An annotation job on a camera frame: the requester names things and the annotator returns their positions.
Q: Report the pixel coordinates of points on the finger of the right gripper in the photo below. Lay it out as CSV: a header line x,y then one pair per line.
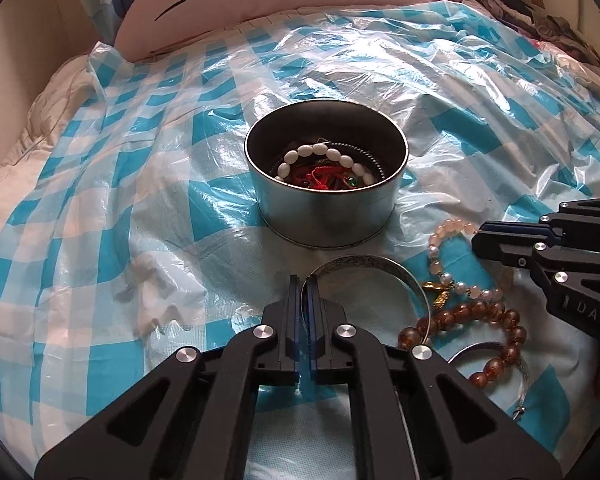
x,y
512,243

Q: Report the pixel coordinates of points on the dark clothes pile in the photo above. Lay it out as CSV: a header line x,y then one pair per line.
x,y
540,26

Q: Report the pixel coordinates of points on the silver engraved bangle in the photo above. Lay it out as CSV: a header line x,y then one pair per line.
x,y
371,297

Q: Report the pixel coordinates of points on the thin silver bangle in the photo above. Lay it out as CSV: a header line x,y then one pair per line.
x,y
506,356

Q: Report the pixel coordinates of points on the round silver metal tin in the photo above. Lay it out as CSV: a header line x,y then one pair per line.
x,y
359,138

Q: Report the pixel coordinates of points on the red jewelry in tin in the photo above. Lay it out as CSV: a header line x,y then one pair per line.
x,y
323,176

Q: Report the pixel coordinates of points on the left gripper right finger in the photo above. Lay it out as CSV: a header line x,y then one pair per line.
x,y
328,364

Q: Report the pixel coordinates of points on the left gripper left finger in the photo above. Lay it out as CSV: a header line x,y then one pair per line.
x,y
279,364

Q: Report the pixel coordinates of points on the cream padded headboard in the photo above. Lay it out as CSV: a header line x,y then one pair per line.
x,y
36,38

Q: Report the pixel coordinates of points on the white quilt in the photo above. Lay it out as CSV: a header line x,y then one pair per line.
x,y
49,115

